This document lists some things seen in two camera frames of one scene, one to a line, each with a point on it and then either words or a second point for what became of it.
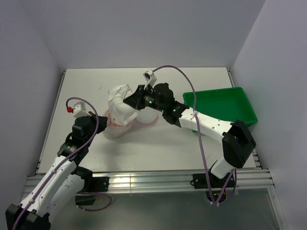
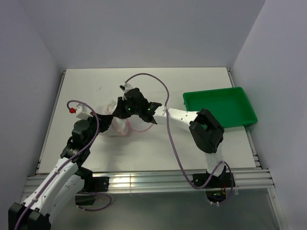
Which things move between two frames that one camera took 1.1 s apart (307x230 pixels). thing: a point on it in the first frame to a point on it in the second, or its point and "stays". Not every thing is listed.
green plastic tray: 229,104 stays
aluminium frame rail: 152,180 stays
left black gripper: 101,124 stays
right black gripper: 136,99 to 119,112
